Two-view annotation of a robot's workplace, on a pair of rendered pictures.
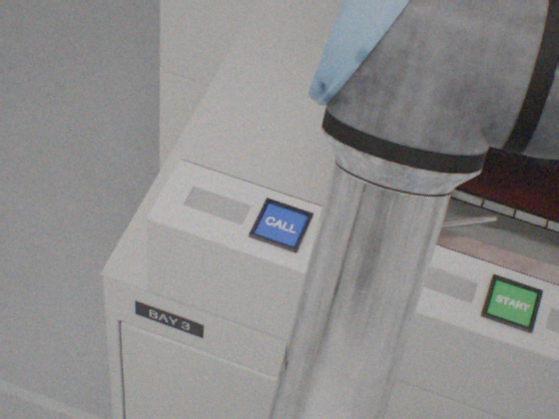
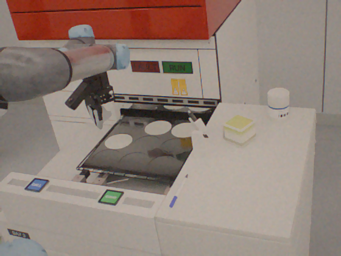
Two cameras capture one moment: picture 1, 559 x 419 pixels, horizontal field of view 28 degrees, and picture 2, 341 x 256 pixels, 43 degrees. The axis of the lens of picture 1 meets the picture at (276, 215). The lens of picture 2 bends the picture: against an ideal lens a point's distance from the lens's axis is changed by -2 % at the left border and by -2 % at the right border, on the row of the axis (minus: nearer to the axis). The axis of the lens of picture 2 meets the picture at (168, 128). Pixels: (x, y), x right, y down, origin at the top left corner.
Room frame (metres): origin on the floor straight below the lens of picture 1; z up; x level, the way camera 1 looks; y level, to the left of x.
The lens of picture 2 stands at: (-0.22, -0.64, 1.73)
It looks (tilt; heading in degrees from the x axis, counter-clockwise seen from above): 31 degrees down; 12
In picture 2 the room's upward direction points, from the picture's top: 9 degrees counter-clockwise
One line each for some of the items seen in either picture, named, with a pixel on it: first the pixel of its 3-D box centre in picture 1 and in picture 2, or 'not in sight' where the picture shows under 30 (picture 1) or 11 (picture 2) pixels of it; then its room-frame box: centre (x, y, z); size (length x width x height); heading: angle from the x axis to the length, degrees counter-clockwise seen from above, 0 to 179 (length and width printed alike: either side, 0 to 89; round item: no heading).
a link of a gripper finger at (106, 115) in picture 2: not in sight; (104, 116); (1.04, -0.16, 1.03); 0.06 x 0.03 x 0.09; 137
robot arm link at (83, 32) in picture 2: not in sight; (83, 44); (1.04, -0.15, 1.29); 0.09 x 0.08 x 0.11; 173
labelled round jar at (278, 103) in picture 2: not in sight; (278, 105); (1.08, -0.75, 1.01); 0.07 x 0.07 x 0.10
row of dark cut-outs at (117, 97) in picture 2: not in sight; (162, 100); (1.27, -0.33, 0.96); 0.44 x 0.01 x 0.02; 76
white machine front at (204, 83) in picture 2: not in sight; (120, 83); (1.32, -0.16, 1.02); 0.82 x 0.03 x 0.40; 76
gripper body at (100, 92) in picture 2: not in sight; (96, 88); (1.05, -0.15, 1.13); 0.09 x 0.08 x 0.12; 137
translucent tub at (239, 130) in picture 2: not in sight; (239, 130); (0.95, -0.62, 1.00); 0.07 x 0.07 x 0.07; 51
